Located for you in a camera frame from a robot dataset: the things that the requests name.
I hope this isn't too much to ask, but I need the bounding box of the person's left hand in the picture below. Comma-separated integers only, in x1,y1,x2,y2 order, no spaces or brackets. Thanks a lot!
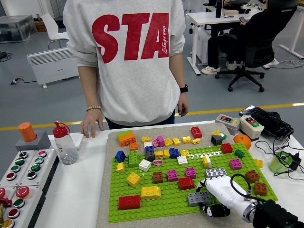
177,92,190,117

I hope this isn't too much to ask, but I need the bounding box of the person's right hand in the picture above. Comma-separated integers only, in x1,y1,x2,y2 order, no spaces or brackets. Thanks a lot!
80,110,105,139

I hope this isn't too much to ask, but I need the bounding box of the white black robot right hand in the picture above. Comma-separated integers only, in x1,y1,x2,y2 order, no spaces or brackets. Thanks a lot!
196,175,257,218

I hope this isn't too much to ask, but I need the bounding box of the light grey long toy brick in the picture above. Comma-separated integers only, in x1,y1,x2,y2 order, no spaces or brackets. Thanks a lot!
205,167,228,179

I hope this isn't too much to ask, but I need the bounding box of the dark grey long toy brick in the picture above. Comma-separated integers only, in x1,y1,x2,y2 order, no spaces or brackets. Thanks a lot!
187,191,212,208

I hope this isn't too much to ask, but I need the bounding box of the brown square toy brick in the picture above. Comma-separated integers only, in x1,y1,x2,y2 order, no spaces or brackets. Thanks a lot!
245,170,261,183
254,181,268,197
152,171,164,184

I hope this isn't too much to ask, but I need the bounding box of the red sloped toy brick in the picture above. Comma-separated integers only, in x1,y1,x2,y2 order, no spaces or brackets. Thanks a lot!
178,177,195,190

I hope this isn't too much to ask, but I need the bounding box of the blue square toy brick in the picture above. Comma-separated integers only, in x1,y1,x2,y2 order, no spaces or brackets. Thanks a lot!
169,147,181,159
114,150,127,163

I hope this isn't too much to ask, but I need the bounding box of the magenta square toy brick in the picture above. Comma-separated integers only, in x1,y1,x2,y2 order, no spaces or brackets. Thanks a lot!
167,169,179,182
185,167,198,180
228,158,243,171

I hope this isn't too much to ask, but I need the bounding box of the yellow and white toy brick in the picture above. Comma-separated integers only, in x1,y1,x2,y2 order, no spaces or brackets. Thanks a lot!
202,155,212,169

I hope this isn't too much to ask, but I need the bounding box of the large orange toy brick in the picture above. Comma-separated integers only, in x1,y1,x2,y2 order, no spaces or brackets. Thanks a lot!
118,133,137,148

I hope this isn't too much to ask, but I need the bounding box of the tall green toy brick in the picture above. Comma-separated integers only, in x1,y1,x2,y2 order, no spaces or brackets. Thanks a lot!
128,151,139,168

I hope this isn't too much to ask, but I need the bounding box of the green studded baseplate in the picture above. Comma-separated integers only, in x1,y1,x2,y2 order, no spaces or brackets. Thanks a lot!
108,143,278,223

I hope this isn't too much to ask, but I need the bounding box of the yellow curved toy brick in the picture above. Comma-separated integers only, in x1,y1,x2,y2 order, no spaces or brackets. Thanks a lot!
140,186,162,200

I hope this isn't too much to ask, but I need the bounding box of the large yellow square toy brick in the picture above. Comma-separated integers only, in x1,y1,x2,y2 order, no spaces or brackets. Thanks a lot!
126,172,141,188

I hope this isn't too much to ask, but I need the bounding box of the red long toy brick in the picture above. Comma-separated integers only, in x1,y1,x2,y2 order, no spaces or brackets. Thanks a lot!
118,195,141,210

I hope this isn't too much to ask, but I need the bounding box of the clear bottle with red cap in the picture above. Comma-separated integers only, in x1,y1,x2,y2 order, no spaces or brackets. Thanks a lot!
52,121,79,165

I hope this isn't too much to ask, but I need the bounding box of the dark grey cube brick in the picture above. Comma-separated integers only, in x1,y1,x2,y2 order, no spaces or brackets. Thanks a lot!
211,134,223,146

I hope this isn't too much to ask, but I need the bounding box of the orange fruit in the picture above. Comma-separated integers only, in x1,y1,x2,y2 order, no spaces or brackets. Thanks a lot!
233,133,252,150

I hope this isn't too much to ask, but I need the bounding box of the person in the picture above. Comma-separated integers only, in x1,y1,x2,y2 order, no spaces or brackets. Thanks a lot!
201,0,297,76
63,0,190,139

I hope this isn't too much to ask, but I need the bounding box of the grey block base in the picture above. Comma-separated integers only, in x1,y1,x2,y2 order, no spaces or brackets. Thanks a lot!
15,130,51,152

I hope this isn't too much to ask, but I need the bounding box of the green translucent cup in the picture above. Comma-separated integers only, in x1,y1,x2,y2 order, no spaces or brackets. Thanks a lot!
269,151,295,173

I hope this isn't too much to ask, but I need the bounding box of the white case under desk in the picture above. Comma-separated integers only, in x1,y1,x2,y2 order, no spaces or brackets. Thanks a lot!
197,25,212,65

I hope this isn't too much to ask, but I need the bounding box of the orange cylinder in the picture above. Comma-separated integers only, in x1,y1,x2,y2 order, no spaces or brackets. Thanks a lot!
18,122,38,143

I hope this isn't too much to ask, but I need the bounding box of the white electric panel heater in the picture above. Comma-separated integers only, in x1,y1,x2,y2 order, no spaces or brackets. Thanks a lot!
27,47,80,89

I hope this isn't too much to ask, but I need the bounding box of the black office chair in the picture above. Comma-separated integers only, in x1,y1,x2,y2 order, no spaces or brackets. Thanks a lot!
215,4,299,93

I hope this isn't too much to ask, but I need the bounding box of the grey four-button control box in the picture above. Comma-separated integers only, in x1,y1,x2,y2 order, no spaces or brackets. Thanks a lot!
0,149,37,188
18,148,60,198

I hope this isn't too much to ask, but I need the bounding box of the black plug adapter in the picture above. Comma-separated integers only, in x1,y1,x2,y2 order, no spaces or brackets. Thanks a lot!
288,152,302,171

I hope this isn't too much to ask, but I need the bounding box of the black electronic device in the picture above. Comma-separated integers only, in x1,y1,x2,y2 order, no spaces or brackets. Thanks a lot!
238,105,295,141

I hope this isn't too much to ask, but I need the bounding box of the floor power socket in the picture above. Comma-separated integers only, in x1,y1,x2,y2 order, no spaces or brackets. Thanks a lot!
9,76,24,86

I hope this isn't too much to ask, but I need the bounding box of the white desk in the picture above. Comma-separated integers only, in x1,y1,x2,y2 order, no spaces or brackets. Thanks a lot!
187,10,259,76

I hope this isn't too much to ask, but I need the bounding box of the white power strip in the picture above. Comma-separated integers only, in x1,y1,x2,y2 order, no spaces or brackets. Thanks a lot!
263,59,280,69

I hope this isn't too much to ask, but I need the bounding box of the control box with emergency stop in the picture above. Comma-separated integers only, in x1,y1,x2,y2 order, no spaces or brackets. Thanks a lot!
0,185,47,228

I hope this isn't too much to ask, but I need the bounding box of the black bottle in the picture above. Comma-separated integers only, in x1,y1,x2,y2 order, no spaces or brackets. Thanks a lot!
215,0,223,19

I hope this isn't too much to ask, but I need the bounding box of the white plastic chair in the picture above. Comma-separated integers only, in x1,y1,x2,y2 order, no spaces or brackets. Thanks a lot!
40,13,70,50

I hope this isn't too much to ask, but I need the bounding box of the brown cardboard box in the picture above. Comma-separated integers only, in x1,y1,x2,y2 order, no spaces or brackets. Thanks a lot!
35,20,47,33

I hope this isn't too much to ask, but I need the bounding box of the clear plastic crate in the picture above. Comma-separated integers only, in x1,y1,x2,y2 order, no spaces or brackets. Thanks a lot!
0,14,38,43

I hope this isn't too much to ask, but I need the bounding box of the grey two-button switch box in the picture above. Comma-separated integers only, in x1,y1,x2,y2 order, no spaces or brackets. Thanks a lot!
215,114,241,136

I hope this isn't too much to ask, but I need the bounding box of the beige two-button switch box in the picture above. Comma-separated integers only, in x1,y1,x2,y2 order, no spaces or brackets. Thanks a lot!
239,115,265,141

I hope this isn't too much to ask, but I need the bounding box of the thin black cable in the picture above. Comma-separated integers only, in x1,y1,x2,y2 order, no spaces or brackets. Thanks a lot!
255,139,304,181

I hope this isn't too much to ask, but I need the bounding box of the red valve handle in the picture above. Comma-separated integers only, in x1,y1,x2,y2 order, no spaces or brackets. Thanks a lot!
0,198,13,209

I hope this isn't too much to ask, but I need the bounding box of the white desk frame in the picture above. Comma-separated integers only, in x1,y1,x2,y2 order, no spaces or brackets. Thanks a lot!
279,4,304,60

